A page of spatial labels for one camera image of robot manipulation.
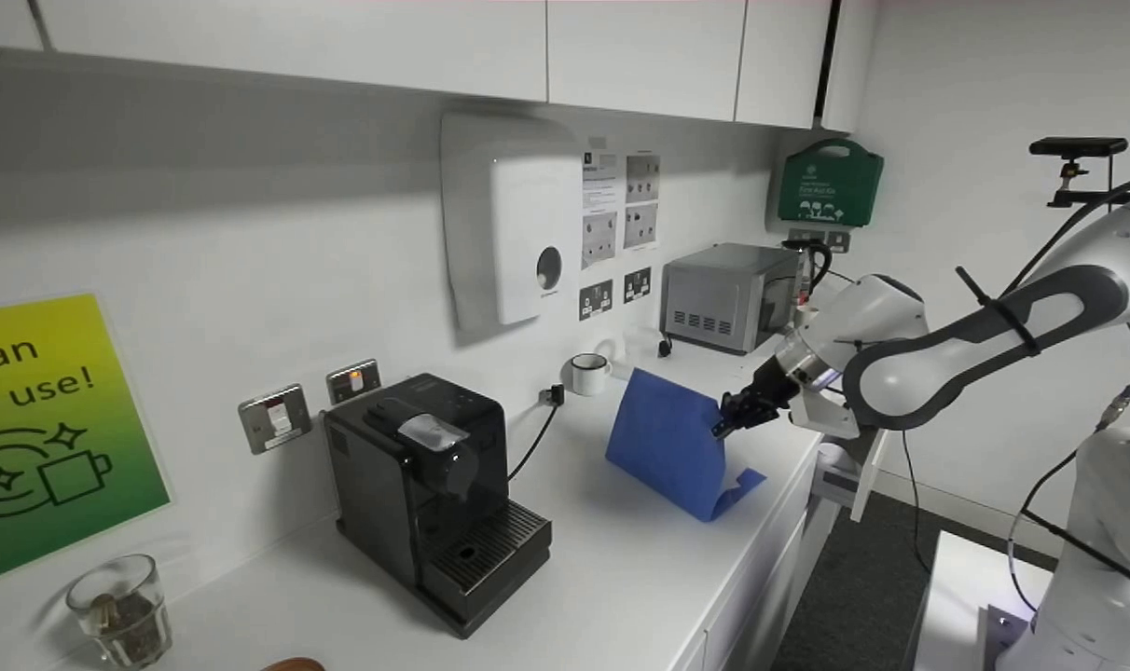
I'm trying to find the white mug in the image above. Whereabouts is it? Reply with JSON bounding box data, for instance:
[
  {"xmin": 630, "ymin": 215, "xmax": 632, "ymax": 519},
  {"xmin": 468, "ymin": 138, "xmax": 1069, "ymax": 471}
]
[{"xmin": 558, "ymin": 349, "xmax": 620, "ymax": 400}]

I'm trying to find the white wall cabinet unit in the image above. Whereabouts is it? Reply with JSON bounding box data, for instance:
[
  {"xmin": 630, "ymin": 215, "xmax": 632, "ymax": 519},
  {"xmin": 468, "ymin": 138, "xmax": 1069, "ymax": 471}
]
[{"xmin": 0, "ymin": 0, "xmax": 845, "ymax": 135}]

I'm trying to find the white laminated notice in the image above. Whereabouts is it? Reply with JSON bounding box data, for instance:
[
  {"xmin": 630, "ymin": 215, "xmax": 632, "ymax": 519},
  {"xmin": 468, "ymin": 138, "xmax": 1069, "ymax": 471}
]
[
  {"xmin": 579, "ymin": 149, "xmax": 627, "ymax": 273},
  {"xmin": 620, "ymin": 149, "xmax": 662, "ymax": 252}
]

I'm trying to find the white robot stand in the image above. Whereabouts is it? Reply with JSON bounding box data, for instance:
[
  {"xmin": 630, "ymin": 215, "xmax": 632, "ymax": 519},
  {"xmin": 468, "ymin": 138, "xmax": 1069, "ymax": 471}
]
[{"xmin": 913, "ymin": 524, "xmax": 1090, "ymax": 671}]

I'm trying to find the silver microwave oven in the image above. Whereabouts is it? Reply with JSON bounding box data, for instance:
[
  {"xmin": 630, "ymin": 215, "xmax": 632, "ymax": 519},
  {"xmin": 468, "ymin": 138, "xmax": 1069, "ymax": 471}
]
[{"xmin": 655, "ymin": 238, "xmax": 813, "ymax": 358}]

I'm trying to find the white base cabinet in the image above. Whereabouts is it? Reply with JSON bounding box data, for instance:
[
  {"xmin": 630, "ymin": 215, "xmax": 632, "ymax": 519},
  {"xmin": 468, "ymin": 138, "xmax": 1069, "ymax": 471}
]
[{"xmin": 666, "ymin": 425, "xmax": 872, "ymax": 671}]

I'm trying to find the white open drawer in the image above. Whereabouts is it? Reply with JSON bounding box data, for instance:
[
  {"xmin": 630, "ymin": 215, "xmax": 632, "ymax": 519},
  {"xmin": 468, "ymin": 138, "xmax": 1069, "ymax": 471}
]
[{"xmin": 808, "ymin": 425, "xmax": 892, "ymax": 524}]

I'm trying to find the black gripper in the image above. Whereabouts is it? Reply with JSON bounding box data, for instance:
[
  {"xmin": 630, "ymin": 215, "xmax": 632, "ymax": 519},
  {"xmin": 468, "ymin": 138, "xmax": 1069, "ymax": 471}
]
[{"xmin": 708, "ymin": 354, "xmax": 806, "ymax": 440}]

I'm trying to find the white paper towel dispenser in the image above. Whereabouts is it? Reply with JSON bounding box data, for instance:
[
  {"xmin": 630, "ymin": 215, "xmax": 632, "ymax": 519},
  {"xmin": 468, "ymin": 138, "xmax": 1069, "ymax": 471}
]
[{"xmin": 440, "ymin": 110, "xmax": 584, "ymax": 335}]

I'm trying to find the green yellow poster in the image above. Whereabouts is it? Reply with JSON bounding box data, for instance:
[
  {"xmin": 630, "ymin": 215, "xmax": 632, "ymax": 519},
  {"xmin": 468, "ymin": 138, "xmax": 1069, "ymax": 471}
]
[{"xmin": 0, "ymin": 292, "xmax": 176, "ymax": 594}]

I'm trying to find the steel wall socket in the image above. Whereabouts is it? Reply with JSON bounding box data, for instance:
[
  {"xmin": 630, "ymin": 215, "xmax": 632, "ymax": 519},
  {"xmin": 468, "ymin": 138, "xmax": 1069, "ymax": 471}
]
[
  {"xmin": 234, "ymin": 379, "xmax": 318, "ymax": 460},
  {"xmin": 573, "ymin": 277, "xmax": 620, "ymax": 324},
  {"xmin": 324, "ymin": 354, "xmax": 387, "ymax": 410},
  {"xmin": 620, "ymin": 260, "xmax": 655, "ymax": 304}
]

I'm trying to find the blue placemat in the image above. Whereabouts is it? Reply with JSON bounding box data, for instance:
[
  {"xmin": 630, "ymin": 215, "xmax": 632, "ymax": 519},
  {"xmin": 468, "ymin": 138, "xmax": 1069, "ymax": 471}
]
[{"xmin": 605, "ymin": 366, "xmax": 768, "ymax": 524}]

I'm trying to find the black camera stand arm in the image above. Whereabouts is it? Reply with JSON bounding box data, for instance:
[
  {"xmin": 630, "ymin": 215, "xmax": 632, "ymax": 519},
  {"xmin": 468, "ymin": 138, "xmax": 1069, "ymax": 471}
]
[{"xmin": 1042, "ymin": 155, "xmax": 1130, "ymax": 212}]

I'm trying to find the green first aid box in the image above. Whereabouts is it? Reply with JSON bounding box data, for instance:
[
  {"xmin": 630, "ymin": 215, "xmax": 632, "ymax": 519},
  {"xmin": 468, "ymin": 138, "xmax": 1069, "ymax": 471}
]
[{"xmin": 768, "ymin": 138, "xmax": 888, "ymax": 233}]

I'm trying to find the black camera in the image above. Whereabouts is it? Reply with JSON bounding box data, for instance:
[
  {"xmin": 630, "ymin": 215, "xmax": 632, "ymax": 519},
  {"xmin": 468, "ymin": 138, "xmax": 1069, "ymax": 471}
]
[{"xmin": 1025, "ymin": 135, "xmax": 1130, "ymax": 159}]

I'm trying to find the black power cable with plug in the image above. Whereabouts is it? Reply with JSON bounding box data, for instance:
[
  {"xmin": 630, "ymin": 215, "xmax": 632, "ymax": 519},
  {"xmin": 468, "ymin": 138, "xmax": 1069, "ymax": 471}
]
[{"xmin": 504, "ymin": 379, "xmax": 571, "ymax": 486}]

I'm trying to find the black coffee machine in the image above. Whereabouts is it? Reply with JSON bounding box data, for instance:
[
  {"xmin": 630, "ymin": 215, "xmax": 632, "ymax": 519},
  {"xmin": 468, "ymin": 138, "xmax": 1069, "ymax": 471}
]
[{"xmin": 321, "ymin": 368, "xmax": 554, "ymax": 640}]

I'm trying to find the drinking glass with spoon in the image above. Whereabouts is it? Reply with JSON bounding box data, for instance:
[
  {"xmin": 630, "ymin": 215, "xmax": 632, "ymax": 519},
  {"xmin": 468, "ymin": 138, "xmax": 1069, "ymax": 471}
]
[{"xmin": 64, "ymin": 553, "xmax": 176, "ymax": 671}]

